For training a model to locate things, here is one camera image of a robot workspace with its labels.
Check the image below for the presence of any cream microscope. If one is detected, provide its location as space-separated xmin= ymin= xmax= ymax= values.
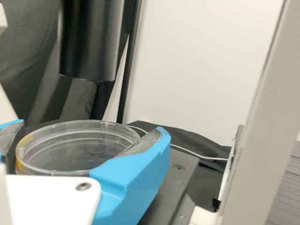
xmin=0 ymin=0 xmax=300 ymax=225

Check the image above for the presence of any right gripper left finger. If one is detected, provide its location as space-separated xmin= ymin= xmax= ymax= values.
xmin=0 ymin=119 xmax=25 ymax=162

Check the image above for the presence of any white cable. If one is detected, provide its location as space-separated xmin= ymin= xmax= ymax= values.
xmin=126 ymin=125 xmax=233 ymax=162

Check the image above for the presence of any petri dish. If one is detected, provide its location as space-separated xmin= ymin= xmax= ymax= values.
xmin=15 ymin=119 xmax=142 ymax=177

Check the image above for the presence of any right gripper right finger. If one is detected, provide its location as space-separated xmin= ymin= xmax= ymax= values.
xmin=90 ymin=126 xmax=172 ymax=225

